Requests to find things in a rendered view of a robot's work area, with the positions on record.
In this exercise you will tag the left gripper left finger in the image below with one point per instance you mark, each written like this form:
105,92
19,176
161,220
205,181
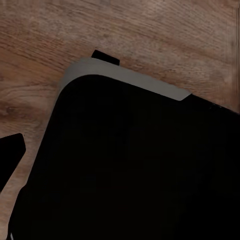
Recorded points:
12,149

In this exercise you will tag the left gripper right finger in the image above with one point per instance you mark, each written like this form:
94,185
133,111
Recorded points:
232,149

